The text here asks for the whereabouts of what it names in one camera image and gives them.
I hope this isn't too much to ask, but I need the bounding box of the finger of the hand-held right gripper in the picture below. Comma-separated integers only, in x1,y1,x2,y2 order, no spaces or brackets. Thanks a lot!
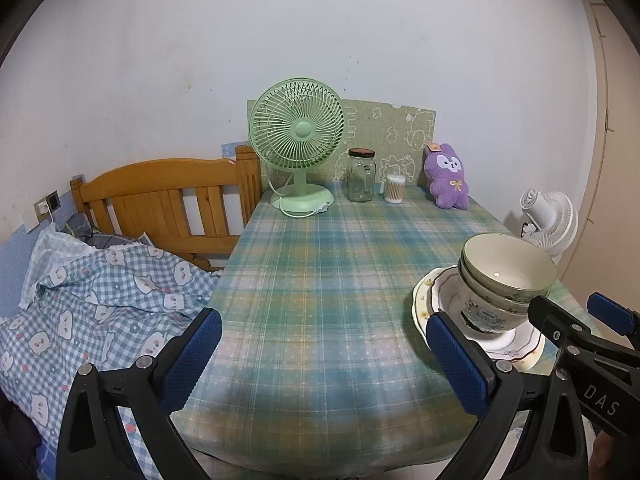
587,292,640,348
527,295,592,357

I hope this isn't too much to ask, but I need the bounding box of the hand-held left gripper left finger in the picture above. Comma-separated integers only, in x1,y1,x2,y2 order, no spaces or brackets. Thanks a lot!
55,307,223,480

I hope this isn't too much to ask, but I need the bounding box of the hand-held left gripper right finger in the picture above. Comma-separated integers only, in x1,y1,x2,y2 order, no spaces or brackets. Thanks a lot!
425,311,593,480

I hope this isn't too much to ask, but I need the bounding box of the white plate with red print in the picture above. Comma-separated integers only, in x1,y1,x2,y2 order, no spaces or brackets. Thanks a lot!
440,270,546,361

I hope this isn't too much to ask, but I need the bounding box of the round yellow floral plate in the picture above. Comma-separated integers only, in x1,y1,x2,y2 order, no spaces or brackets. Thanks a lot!
417,310,548,373

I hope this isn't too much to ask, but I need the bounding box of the floral ceramic bowl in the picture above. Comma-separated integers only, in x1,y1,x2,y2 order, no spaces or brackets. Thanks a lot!
460,233,559,303
459,260,551,313
456,285,538,335

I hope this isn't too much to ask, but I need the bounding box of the scalloped yellow floral plate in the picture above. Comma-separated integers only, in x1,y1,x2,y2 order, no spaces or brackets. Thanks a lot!
411,266,461,341

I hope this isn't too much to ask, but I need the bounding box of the person's right hand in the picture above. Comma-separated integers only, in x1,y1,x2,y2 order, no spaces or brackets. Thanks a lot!
591,447,615,480

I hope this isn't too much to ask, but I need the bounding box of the white clip fan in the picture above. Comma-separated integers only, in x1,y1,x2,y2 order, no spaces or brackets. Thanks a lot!
517,189,579,262

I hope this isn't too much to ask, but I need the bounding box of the blue checked printed blanket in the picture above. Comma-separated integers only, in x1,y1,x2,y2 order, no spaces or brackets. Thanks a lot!
0,222,226,480

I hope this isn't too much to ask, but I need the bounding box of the beige door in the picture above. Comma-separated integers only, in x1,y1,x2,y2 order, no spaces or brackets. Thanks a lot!
557,0,640,311

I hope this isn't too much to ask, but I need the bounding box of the grey patterned pillow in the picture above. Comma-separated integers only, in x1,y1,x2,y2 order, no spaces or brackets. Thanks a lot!
64,211,153,256

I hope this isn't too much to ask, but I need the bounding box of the plaid tablecloth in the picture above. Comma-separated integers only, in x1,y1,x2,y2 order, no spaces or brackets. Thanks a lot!
172,185,591,471

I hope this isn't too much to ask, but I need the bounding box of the purple plush rabbit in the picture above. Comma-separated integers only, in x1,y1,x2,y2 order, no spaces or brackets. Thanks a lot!
423,142,472,210

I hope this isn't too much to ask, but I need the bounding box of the cotton swab container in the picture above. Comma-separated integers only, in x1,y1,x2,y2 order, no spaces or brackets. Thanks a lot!
384,175,406,205

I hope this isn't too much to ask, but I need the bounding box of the glass jar with dark lid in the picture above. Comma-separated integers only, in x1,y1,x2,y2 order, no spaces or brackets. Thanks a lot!
347,148,377,204

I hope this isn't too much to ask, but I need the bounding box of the green printed board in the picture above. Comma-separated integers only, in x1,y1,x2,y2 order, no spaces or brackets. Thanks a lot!
246,99,437,186

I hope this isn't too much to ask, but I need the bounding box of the green desk fan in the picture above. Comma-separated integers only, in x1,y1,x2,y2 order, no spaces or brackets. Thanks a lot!
248,78,346,211

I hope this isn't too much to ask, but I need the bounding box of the white fan power cord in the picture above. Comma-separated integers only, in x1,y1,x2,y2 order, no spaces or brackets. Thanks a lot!
270,167,335,219

